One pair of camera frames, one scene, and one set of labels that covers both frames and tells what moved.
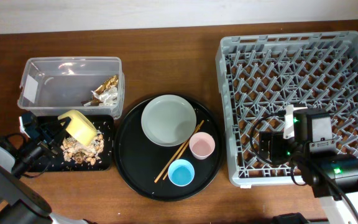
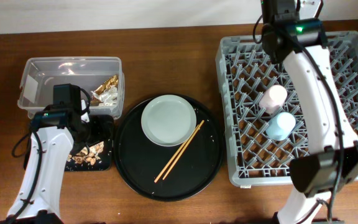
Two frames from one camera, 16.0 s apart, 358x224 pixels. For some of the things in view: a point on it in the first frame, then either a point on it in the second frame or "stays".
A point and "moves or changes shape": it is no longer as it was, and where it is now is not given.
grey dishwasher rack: x=261 y=73 stays
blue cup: x=181 y=172 moves or changes shape
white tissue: x=108 y=97 stays
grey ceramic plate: x=168 y=120 stays
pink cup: x=202 y=145 to x=273 y=98
